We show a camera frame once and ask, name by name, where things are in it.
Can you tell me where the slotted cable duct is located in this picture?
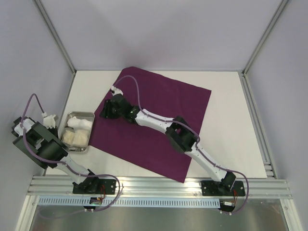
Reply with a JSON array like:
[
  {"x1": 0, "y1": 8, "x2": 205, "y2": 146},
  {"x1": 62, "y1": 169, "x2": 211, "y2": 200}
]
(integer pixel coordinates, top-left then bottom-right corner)
[{"x1": 38, "y1": 196, "x2": 220, "y2": 208}]

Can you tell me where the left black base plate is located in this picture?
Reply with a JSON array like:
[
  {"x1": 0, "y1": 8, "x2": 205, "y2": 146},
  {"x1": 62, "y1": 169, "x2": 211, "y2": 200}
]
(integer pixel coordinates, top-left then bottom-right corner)
[{"x1": 73, "y1": 178, "x2": 116, "y2": 195}]

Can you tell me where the gauze packet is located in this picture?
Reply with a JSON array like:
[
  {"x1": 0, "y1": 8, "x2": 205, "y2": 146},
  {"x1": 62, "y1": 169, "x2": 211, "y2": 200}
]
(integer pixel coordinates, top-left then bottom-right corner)
[
  {"x1": 72, "y1": 129, "x2": 89, "y2": 147},
  {"x1": 62, "y1": 129, "x2": 75, "y2": 146}
]

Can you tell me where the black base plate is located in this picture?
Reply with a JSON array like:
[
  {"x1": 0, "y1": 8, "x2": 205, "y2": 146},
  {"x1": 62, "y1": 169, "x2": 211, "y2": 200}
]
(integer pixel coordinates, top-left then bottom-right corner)
[
  {"x1": 73, "y1": 178, "x2": 116, "y2": 195},
  {"x1": 200, "y1": 180, "x2": 246, "y2": 197}
]

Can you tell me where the steel instrument tray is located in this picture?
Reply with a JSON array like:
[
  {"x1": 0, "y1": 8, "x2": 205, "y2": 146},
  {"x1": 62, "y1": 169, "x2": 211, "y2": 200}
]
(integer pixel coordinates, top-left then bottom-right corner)
[{"x1": 60, "y1": 111, "x2": 95, "y2": 154}]

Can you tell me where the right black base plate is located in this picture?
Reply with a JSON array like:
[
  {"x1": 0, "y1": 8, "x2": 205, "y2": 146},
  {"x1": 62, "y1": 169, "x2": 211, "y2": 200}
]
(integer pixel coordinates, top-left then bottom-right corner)
[{"x1": 200, "y1": 180, "x2": 246, "y2": 197}]

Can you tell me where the white gauze pad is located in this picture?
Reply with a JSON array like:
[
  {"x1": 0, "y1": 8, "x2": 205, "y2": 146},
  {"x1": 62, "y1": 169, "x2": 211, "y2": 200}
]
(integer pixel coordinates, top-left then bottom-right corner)
[{"x1": 67, "y1": 117, "x2": 92, "y2": 130}]

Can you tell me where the right aluminium frame post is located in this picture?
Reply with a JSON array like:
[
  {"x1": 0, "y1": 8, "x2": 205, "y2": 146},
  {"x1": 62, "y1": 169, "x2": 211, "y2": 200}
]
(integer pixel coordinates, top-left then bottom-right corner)
[{"x1": 242, "y1": 0, "x2": 291, "y2": 77}]

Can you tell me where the aluminium rail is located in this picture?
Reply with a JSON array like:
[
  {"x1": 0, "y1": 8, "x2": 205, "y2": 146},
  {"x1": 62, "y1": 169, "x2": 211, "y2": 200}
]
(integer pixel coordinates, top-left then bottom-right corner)
[{"x1": 27, "y1": 175, "x2": 292, "y2": 199}]

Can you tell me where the aluminium frame post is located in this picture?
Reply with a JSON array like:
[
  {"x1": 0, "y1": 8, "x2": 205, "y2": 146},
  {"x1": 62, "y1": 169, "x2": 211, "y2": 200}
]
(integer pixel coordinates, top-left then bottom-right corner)
[
  {"x1": 242, "y1": 0, "x2": 291, "y2": 77},
  {"x1": 33, "y1": 0, "x2": 77, "y2": 76}
]

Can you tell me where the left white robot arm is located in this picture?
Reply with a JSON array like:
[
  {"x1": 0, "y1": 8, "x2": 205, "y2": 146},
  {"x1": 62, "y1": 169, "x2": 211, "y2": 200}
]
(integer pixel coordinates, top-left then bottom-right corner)
[{"x1": 12, "y1": 117, "x2": 102, "y2": 194}]

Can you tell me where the purple cloth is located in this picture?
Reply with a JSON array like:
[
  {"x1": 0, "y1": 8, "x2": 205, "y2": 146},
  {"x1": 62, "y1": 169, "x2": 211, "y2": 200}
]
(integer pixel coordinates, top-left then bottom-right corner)
[{"x1": 90, "y1": 67, "x2": 211, "y2": 182}]

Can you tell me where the left aluminium frame post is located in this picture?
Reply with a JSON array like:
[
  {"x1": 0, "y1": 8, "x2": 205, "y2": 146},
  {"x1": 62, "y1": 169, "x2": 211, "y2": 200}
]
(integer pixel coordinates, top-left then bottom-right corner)
[{"x1": 33, "y1": 0, "x2": 77, "y2": 76}]

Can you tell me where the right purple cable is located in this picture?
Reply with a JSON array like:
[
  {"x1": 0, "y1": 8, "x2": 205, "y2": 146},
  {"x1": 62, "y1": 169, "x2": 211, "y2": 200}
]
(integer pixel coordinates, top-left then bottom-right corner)
[{"x1": 113, "y1": 75, "x2": 250, "y2": 215}]

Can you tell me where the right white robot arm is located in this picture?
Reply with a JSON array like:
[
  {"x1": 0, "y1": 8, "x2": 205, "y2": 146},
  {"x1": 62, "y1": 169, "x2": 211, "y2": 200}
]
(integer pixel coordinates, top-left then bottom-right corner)
[{"x1": 100, "y1": 93, "x2": 236, "y2": 195}]

